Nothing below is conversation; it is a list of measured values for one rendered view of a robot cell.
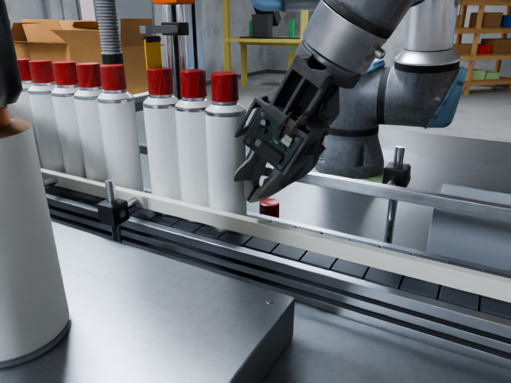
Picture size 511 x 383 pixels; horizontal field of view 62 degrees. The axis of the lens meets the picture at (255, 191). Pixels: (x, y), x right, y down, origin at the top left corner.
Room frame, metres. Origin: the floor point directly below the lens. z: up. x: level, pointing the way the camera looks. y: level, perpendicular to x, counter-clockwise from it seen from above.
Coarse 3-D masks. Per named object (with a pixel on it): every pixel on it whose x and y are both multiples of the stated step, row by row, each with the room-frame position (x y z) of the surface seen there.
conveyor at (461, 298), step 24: (48, 192) 0.65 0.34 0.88; (72, 192) 0.65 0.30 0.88; (144, 216) 0.56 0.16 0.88; (168, 216) 0.56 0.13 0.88; (240, 240) 0.48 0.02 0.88; (264, 240) 0.48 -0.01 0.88; (360, 240) 0.48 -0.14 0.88; (312, 264) 0.43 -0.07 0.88; (336, 264) 0.43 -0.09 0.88; (360, 264) 0.43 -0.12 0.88; (456, 264) 0.43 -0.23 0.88; (408, 288) 0.38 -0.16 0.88; (432, 288) 0.38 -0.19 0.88; (504, 312) 0.34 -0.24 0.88
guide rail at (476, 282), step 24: (96, 192) 0.59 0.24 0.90; (120, 192) 0.57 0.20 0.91; (144, 192) 0.56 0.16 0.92; (192, 216) 0.51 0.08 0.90; (216, 216) 0.49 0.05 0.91; (240, 216) 0.48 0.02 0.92; (288, 240) 0.44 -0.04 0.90; (312, 240) 0.43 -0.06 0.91; (336, 240) 0.42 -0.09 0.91; (384, 264) 0.39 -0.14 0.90; (408, 264) 0.38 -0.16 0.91; (432, 264) 0.37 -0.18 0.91; (456, 288) 0.36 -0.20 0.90; (480, 288) 0.35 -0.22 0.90; (504, 288) 0.34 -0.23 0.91
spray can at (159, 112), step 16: (160, 80) 0.57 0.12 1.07; (160, 96) 0.57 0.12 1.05; (144, 112) 0.57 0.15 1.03; (160, 112) 0.56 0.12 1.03; (160, 128) 0.56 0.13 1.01; (160, 144) 0.56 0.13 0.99; (176, 144) 0.56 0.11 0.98; (160, 160) 0.56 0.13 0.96; (176, 160) 0.56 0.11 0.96; (160, 176) 0.56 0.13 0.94; (176, 176) 0.56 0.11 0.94; (160, 192) 0.56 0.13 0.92; (176, 192) 0.56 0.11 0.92
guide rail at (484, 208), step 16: (144, 144) 0.65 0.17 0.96; (304, 176) 0.51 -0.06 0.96; (320, 176) 0.50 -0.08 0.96; (336, 176) 0.50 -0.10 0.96; (368, 192) 0.47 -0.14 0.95; (384, 192) 0.46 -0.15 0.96; (400, 192) 0.45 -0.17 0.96; (416, 192) 0.45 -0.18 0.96; (432, 192) 0.45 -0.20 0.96; (448, 208) 0.43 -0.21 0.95; (464, 208) 0.42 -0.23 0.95; (480, 208) 0.41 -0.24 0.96; (496, 208) 0.41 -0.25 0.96
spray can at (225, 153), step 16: (224, 80) 0.51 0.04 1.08; (224, 96) 0.51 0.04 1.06; (208, 112) 0.51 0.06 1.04; (224, 112) 0.50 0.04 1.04; (240, 112) 0.51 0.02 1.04; (208, 128) 0.51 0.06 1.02; (224, 128) 0.50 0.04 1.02; (208, 144) 0.52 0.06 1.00; (224, 144) 0.50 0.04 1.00; (240, 144) 0.51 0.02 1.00; (208, 160) 0.52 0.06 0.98; (224, 160) 0.50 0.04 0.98; (240, 160) 0.51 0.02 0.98; (208, 176) 0.52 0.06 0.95; (224, 176) 0.50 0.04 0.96; (208, 192) 0.52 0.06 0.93; (224, 192) 0.50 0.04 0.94; (240, 192) 0.51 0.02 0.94; (224, 208) 0.50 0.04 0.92; (240, 208) 0.51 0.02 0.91
